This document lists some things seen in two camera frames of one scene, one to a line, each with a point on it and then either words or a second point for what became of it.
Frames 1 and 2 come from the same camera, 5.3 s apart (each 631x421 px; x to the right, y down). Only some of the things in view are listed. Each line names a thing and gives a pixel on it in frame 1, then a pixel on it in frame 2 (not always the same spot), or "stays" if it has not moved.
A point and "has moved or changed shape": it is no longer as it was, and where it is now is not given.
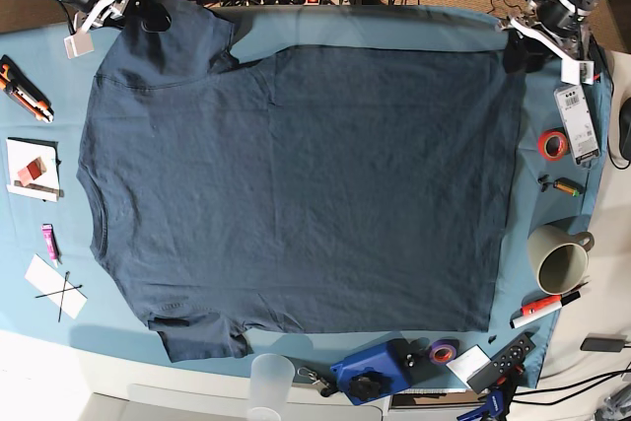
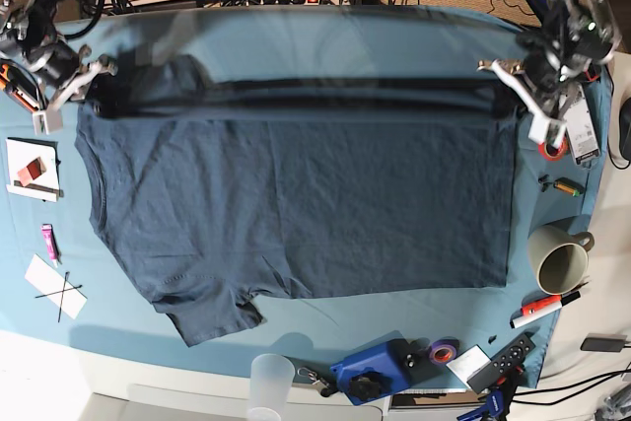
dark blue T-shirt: x=309 y=189 has moved or changed shape
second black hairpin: x=66 y=277 stays
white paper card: x=54 y=287 stays
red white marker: x=544 y=307 stays
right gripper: x=556 y=19 -> x=540 y=78
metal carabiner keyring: x=322 y=383 stays
